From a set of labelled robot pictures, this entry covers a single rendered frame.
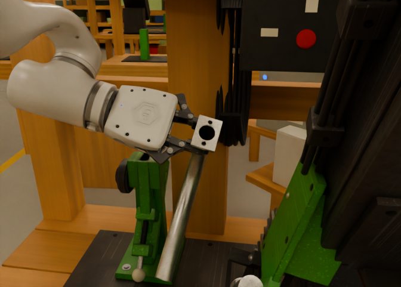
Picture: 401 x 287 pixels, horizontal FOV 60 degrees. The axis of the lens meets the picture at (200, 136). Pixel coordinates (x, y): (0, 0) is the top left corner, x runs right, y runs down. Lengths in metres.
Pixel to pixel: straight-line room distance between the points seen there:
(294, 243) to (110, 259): 0.52
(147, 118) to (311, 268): 0.33
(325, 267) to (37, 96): 0.50
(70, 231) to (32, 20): 0.67
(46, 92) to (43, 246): 0.53
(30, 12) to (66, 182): 0.60
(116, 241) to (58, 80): 0.49
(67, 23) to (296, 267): 0.49
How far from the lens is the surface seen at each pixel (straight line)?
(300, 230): 0.49
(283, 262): 0.52
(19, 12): 0.50
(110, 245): 0.94
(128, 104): 0.57
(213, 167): 0.86
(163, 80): 0.91
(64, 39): 0.62
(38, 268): 0.97
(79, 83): 0.58
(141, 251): 0.77
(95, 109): 0.56
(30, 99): 0.61
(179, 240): 0.64
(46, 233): 1.07
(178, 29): 0.78
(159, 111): 0.56
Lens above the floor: 1.49
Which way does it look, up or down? 23 degrees down
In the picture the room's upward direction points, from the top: straight up
